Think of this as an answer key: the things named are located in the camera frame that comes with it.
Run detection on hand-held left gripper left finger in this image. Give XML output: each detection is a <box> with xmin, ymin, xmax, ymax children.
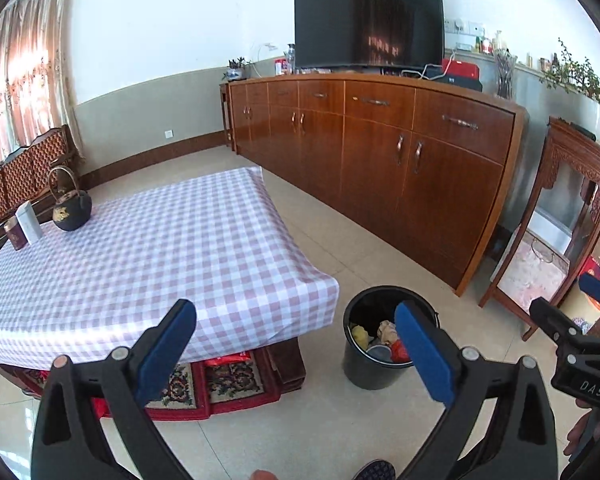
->
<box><xmin>30</xmin><ymin>299</ymin><xmax>198</xmax><ymax>480</ymax></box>

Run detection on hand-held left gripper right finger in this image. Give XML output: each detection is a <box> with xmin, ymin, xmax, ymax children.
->
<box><xmin>395</xmin><ymin>301</ymin><xmax>560</xmax><ymax>480</ymax></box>

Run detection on black plastic bucket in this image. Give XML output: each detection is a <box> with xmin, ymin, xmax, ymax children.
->
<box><xmin>342</xmin><ymin>285</ymin><xmax>441</xmax><ymax>391</ymax></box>

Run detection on person's right forearm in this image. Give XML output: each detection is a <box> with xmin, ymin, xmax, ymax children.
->
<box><xmin>557</xmin><ymin>440</ymin><xmax>600</xmax><ymax>480</ymax></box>

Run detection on person's right hand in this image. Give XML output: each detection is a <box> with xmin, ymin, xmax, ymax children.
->
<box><xmin>564</xmin><ymin>410</ymin><xmax>600</xmax><ymax>458</ymax></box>

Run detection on red patterned floor mat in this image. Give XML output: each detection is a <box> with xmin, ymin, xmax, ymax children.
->
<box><xmin>92</xmin><ymin>360</ymin><xmax>212</xmax><ymax>423</ymax></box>
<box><xmin>202</xmin><ymin>347</ymin><xmax>282</xmax><ymax>415</ymax></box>

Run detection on floral framed panel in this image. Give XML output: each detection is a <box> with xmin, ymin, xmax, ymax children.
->
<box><xmin>490</xmin><ymin>227</ymin><xmax>571</xmax><ymax>306</ymax></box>

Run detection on red packet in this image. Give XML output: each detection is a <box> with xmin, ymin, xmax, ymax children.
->
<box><xmin>202</xmin><ymin>351</ymin><xmax>253</xmax><ymax>367</ymax></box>

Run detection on pink checkered tablecloth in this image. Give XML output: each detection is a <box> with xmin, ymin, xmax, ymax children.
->
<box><xmin>0</xmin><ymin>166</ymin><xmax>341</xmax><ymax>371</ymax></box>

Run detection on blue patterned slipper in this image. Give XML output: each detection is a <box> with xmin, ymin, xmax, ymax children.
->
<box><xmin>354</xmin><ymin>459</ymin><xmax>397</xmax><ymax>480</ymax></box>

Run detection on carved wooden stand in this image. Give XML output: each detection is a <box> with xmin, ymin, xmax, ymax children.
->
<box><xmin>479</xmin><ymin>116</ymin><xmax>600</xmax><ymax>342</ymax></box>

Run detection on black handbag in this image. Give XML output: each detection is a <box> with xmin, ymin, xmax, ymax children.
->
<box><xmin>47</xmin><ymin>165</ymin><xmax>93</xmax><ymax>232</ymax></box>

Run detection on dark red tin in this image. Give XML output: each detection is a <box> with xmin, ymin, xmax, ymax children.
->
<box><xmin>3</xmin><ymin>217</ymin><xmax>27</xmax><ymax>252</ymax></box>

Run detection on wooden sideboard cabinet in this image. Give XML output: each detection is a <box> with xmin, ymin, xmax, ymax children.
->
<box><xmin>220</xmin><ymin>72</ymin><xmax>530</xmax><ymax>297</ymax></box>

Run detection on leafy branch plant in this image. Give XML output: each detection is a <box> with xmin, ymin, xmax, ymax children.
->
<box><xmin>540</xmin><ymin>37</ymin><xmax>600</xmax><ymax>111</ymax></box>

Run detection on wooden bench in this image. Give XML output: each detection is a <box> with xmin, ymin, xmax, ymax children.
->
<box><xmin>0</xmin><ymin>125</ymin><xmax>81</xmax><ymax>241</ymax></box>

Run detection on glass vase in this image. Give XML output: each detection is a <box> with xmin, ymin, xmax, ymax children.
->
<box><xmin>494</xmin><ymin>50</ymin><xmax>518</xmax><ymax>100</ymax></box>

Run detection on black box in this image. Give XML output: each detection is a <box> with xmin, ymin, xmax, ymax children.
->
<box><xmin>425</xmin><ymin>72</ymin><xmax>483</xmax><ymax>92</ymax></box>

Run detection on red box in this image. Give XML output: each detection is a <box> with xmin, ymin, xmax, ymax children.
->
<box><xmin>441</xmin><ymin>58</ymin><xmax>481</xmax><ymax>81</ymax></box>

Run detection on row of small bottles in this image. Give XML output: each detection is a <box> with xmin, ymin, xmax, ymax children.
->
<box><xmin>475</xmin><ymin>32</ymin><xmax>506</xmax><ymax>53</ymax></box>

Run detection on small potted plant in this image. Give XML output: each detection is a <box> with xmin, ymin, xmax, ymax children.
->
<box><xmin>222</xmin><ymin>57</ymin><xmax>253</xmax><ymax>82</ymax></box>

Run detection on pink floral curtain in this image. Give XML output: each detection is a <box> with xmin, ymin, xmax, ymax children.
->
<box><xmin>0</xmin><ymin>0</ymin><xmax>78</xmax><ymax>176</ymax></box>

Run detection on black flat television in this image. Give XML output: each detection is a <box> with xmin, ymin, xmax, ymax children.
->
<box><xmin>294</xmin><ymin>0</ymin><xmax>445</xmax><ymax>70</ymax></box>

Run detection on white wall outlets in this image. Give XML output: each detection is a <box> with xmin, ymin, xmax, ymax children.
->
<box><xmin>444</xmin><ymin>19</ymin><xmax>483</xmax><ymax>36</ymax></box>

